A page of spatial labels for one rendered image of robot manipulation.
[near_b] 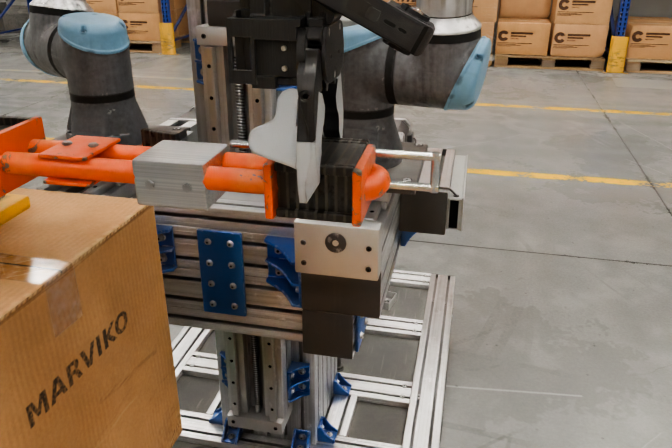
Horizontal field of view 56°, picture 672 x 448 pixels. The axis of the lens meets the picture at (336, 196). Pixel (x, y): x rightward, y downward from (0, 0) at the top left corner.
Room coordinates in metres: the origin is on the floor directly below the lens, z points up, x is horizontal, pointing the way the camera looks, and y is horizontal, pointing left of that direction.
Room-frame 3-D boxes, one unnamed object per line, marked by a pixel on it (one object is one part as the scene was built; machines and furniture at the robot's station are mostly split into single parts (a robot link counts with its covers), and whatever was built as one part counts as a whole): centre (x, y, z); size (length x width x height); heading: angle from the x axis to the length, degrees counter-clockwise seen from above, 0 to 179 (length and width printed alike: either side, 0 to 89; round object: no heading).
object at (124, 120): (1.17, 0.44, 1.09); 0.15 x 0.15 x 0.10
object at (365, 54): (1.06, -0.05, 1.20); 0.13 x 0.12 x 0.14; 68
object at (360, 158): (0.52, 0.01, 1.20); 0.08 x 0.07 x 0.05; 77
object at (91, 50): (1.18, 0.45, 1.20); 0.13 x 0.12 x 0.14; 48
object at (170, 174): (0.56, 0.14, 1.20); 0.07 x 0.07 x 0.04; 77
